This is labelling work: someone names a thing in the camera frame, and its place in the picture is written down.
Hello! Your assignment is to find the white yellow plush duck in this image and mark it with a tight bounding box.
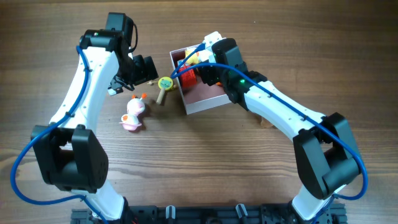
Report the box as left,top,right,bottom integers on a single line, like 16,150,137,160
185,48,212,65

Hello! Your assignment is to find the red toy fire truck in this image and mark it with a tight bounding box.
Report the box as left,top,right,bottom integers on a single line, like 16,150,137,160
177,59,197,89

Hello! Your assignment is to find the white pink-lined cardboard box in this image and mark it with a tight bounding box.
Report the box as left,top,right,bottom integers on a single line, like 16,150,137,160
169,43,233,115

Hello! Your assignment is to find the brown plush toy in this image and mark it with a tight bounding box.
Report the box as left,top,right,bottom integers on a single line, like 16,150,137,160
254,113,274,129

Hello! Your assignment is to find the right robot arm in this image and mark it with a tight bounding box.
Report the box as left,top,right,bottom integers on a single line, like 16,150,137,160
197,37,368,223

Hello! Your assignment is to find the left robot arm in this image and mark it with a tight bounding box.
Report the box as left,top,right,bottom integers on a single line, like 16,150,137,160
31,12,158,223

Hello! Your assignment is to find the yellow wooden rattle drum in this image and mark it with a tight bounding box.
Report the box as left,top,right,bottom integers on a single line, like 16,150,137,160
147,77,177,105

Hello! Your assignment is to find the pink white toy figure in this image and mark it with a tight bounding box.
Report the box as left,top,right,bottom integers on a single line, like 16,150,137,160
119,93,147,131

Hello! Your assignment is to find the left blue cable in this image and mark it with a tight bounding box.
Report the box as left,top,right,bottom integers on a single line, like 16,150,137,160
10,45,109,224

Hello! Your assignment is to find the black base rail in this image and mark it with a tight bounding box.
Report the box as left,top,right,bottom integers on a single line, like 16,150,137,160
70,203,348,224

